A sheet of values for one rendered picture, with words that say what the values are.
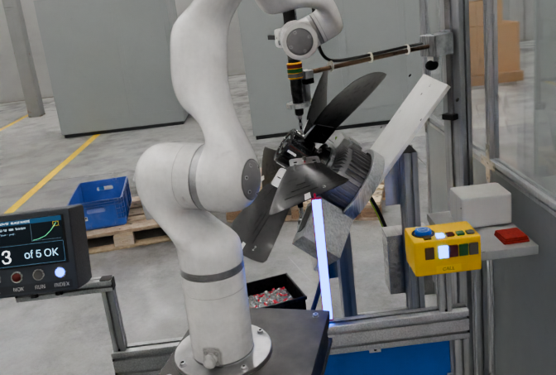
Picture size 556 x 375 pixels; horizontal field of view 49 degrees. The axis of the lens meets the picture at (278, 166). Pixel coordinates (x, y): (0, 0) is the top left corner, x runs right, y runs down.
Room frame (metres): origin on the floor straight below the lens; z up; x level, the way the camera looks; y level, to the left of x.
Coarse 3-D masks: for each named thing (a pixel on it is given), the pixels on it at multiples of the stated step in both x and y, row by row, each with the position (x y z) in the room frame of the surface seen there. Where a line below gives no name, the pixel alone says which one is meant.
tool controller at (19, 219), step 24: (0, 216) 1.33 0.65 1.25; (24, 216) 1.33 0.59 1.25; (48, 216) 1.32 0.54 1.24; (72, 216) 1.34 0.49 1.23; (0, 240) 1.31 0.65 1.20; (24, 240) 1.31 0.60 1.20; (48, 240) 1.31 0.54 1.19; (72, 240) 1.31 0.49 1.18; (24, 264) 1.30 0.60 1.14; (48, 264) 1.30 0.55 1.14; (72, 264) 1.30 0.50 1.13; (0, 288) 1.29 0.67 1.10; (24, 288) 1.28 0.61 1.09; (48, 288) 1.28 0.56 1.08; (72, 288) 1.28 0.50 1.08
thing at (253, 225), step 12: (264, 192) 1.80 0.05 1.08; (252, 204) 1.80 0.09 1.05; (264, 204) 1.77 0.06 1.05; (240, 216) 1.80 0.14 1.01; (252, 216) 1.77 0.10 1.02; (264, 216) 1.74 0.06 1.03; (276, 216) 1.73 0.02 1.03; (240, 228) 1.77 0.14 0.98; (252, 228) 1.74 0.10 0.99; (264, 228) 1.72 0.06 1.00; (276, 228) 1.70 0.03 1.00; (252, 240) 1.71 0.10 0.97; (264, 240) 1.69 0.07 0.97; (252, 252) 1.68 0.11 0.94; (264, 252) 1.66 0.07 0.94
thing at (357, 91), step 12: (348, 84) 1.62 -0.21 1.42; (360, 84) 1.70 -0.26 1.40; (372, 84) 1.76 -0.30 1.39; (336, 96) 1.65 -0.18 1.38; (348, 96) 1.72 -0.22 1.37; (360, 96) 1.76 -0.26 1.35; (324, 108) 1.70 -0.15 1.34; (336, 108) 1.74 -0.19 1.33; (348, 108) 1.78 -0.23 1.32; (324, 120) 1.76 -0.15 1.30; (336, 120) 1.79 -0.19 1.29
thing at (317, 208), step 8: (312, 200) 1.37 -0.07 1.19; (320, 200) 1.37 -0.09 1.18; (320, 208) 1.37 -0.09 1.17; (320, 216) 1.37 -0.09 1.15; (320, 224) 1.37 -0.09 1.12; (320, 232) 1.37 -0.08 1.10; (320, 240) 1.37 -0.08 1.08; (320, 248) 1.37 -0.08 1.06; (320, 256) 1.37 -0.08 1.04; (320, 264) 1.37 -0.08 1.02; (320, 272) 1.37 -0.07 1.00; (320, 280) 1.37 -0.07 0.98; (328, 288) 1.37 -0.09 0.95; (328, 296) 1.37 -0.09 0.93; (328, 304) 1.37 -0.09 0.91
